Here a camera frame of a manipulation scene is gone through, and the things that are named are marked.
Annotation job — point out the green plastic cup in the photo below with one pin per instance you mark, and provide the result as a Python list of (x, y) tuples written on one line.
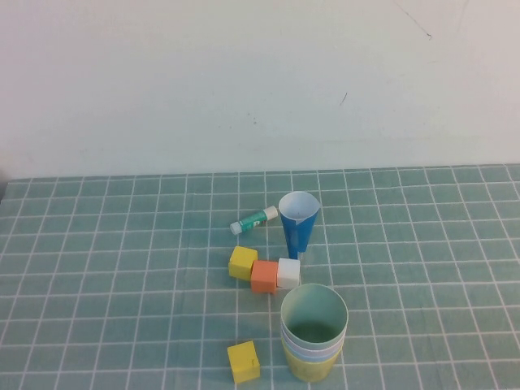
[(313, 313)]

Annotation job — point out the light blue plastic cup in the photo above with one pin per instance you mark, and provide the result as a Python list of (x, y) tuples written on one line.
[(313, 356)]

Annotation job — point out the green white glue stick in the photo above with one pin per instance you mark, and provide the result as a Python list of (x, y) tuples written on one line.
[(252, 221)]

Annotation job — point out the blue paper cone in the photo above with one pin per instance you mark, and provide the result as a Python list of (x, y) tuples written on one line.
[(296, 235)]

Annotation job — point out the plain yellow cube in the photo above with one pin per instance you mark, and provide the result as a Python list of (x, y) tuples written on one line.
[(241, 262)]

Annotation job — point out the orange cube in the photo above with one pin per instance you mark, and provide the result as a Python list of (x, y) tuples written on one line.
[(263, 276)]

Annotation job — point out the white cube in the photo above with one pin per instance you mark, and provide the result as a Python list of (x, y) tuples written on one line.
[(288, 273)]

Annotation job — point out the green grid cutting mat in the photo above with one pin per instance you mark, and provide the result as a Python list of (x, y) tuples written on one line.
[(122, 243)]

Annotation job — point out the yellow cube with pen mark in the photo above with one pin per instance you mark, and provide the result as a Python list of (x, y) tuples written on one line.
[(243, 361)]

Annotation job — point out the yellow plastic cup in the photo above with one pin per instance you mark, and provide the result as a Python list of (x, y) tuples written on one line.
[(308, 369)]

